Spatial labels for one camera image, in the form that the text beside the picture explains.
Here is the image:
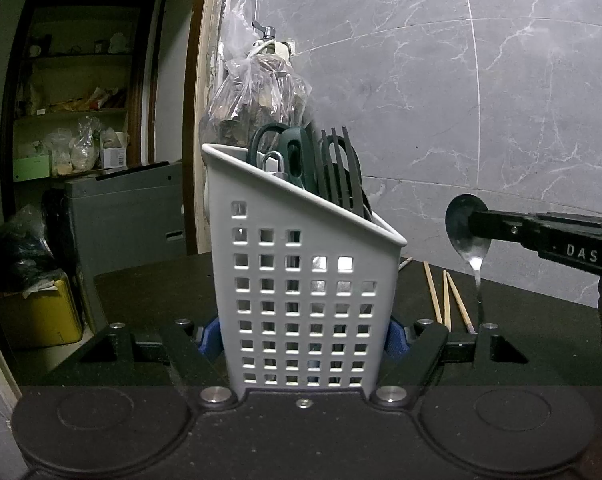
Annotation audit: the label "green box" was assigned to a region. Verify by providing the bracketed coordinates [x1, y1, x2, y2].
[13, 152, 52, 181]

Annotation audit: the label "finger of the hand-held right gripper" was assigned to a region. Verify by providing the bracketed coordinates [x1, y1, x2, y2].
[468, 210, 540, 254]

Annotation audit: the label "wooden shelf unit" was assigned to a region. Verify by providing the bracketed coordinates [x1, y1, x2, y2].
[3, 0, 157, 184]

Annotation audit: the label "steel spoon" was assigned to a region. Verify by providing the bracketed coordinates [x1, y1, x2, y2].
[445, 193, 492, 326]

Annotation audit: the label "wall faucet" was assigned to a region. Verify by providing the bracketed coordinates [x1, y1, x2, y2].
[251, 20, 297, 64]

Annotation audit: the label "small white box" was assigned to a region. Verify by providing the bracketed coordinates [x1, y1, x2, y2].
[100, 144, 128, 169]

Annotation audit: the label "grey cabinet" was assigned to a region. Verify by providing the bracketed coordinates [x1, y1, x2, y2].
[63, 160, 190, 322]

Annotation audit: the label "white perforated plastic basket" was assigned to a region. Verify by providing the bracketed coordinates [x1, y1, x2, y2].
[201, 143, 408, 395]

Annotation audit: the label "clear plastic food bags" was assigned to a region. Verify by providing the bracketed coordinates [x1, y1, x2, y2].
[45, 116, 104, 176]

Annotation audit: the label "yellow container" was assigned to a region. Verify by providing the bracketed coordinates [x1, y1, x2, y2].
[0, 271, 84, 349]

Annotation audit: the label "black slotted utensil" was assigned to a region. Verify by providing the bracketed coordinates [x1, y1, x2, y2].
[317, 126, 374, 224]

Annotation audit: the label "pale door frame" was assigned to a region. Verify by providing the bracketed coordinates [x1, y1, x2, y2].
[0, 0, 238, 396]

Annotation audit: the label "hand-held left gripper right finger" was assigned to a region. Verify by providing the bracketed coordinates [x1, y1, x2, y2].
[370, 316, 582, 408]

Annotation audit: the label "black garbage bag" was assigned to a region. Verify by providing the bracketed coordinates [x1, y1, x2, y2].
[0, 204, 58, 294]

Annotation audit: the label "hanging clear plastic bag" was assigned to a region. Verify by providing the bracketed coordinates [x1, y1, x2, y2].
[200, 0, 313, 149]

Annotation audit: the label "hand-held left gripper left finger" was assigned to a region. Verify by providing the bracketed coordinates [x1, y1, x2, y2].
[43, 316, 238, 408]

